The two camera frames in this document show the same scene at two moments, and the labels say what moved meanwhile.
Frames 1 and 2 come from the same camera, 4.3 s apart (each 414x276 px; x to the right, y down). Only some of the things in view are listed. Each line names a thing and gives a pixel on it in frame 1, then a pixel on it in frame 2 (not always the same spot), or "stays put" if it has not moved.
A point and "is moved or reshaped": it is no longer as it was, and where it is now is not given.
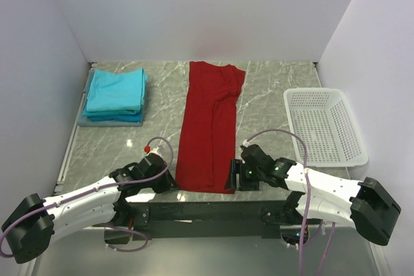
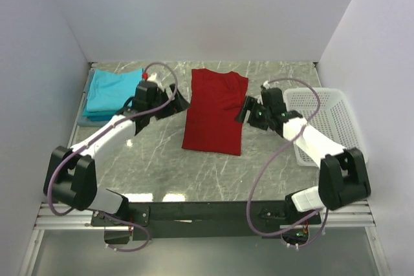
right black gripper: [237, 167] → [248, 105]
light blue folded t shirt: [124, 90] stays put
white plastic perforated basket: [326, 121] stays put
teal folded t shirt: [134, 116] stays put
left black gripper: [167, 183] → [177, 105]
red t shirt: [208, 144] is moved or reshaped
